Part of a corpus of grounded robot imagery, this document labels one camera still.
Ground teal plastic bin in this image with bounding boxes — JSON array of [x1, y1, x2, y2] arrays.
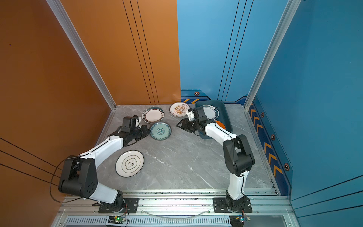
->
[[195, 100, 233, 132]]

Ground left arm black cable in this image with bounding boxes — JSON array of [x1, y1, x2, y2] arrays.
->
[[49, 158, 83, 204]]

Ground white plate dark green rim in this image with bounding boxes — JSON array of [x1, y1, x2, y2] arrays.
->
[[142, 107, 165, 124]]

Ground aluminium corner post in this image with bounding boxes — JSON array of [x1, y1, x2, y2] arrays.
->
[[244, 0, 301, 111], [46, 0, 116, 110]]

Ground small green patterned plate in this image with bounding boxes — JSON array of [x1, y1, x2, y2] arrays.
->
[[150, 122, 172, 141]]

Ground right aluminium corner post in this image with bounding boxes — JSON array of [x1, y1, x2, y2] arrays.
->
[[244, 0, 301, 111]]

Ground white orange sunburst plate back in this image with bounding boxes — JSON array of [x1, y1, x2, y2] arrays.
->
[[169, 102, 190, 117]]

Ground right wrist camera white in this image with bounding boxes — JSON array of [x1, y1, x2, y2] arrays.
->
[[187, 108, 195, 122]]

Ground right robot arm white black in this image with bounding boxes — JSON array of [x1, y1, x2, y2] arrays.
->
[[177, 107, 255, 201]]

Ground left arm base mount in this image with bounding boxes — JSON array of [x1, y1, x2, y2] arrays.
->
[[98, 198, 139, 214]]

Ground left green circuit board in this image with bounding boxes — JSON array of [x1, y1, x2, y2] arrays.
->
[[107, 216, 127, 227]]

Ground white plate flower outline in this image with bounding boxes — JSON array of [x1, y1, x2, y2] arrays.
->
[[115, 150, 144, 178]]

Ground left aluminium corner post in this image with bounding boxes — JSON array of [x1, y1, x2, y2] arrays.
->
[[46, 0, 116, 110]]

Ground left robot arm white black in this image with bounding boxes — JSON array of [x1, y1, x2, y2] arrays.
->
[[58, 115, 150, 204]]

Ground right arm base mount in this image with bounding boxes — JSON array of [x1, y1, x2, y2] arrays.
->
[[213, 196, 253, 213]]

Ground aluminium frame rail front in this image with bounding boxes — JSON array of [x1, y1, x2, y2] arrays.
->
[[56, 188, 294, 216]]

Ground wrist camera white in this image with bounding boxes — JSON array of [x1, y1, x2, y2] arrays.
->
[[187, 108, 195, 122], [135, 116, 142, 128]]

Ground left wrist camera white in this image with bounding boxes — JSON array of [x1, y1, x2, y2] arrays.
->
[[135, 116, 142, 128]]

